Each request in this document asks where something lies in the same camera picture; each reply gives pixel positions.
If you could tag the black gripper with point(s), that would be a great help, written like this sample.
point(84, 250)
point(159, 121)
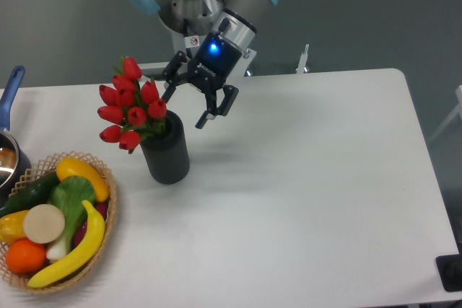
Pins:
point(208, 72)

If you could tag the red tulip bouquet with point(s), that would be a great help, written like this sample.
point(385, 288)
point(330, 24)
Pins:
point(134, 109)

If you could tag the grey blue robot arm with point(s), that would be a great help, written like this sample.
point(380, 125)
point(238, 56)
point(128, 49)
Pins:
point(238, 23)

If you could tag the dark grey ribbed vase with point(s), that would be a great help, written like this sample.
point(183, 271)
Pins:
point(167, 157)

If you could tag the dark red vegetable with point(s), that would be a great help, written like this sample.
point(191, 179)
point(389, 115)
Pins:
point(102, 208)

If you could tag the green bok choy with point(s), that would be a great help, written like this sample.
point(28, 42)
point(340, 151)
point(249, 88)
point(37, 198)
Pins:
point(67, 197)

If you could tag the yellow banana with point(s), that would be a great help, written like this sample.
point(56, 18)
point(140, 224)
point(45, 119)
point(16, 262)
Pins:
point(79, 256)

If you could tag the woven wicker basket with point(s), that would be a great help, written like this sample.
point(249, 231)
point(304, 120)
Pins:
point(109, 197)

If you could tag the dark green cucumber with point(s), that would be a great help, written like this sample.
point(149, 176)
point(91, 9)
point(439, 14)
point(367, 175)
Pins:
point(35, 193)

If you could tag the beige round disc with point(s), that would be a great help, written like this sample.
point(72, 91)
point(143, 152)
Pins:
point(43, 223)

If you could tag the yellow bell pepper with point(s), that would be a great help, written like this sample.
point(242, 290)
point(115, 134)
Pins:
point(12, 227)

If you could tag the orange fruit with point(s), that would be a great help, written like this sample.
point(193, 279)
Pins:
point(25, 256)

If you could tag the black device at edge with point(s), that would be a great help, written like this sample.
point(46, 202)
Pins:
point(449, 269)

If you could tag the blue handled saucepan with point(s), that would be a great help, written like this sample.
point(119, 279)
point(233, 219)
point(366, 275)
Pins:
point(14, 161)

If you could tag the white frame at right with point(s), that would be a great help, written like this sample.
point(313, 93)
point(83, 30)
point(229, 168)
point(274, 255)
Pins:
point(450, 118)

